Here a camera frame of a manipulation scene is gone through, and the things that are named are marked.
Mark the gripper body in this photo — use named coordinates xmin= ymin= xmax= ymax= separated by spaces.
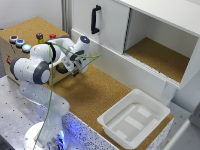
xmin=62 ymin=53 xmax=89 ymax=76

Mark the yellow block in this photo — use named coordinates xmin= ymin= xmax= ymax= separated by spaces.
xmin=37 ymin=38 xmax=46 ymax=45

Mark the purple block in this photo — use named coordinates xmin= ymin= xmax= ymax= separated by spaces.
xmin=35 ymin=32 xmax=44 ymax=40

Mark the green button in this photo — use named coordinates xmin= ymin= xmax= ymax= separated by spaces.
xmin=21 ymin=43 xmax=33 ymax=54

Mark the white sliding door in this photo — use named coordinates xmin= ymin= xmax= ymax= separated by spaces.
xmin=71 ymin=0 xmax=131 ymax=56

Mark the blue button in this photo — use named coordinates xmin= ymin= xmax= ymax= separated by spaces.
xmin=15 ymin=38 xmax=26 ymax=49

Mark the red button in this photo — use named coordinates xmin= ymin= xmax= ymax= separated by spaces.
xmin=8 ymin=34 xmax=19 ymax=44

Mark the white cabinet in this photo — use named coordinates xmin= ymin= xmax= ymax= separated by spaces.
xmin=70 ymin=0 xmax=200 ymax=108

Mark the white plastic box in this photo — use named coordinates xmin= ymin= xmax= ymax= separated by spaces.
xmin=96 ymin=88 xmax=172 ymax=150

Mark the black drawer handle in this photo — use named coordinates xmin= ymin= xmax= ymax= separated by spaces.
xmin=54 ymin=62 xmax=70 ymax=75

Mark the green cable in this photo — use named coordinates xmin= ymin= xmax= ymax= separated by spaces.
xmin=32 ymin=41 xmax=103 ymax=150

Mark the black door handle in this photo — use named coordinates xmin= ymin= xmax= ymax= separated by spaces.
xmin=90 ymin=4 xmax=102 ymax=36

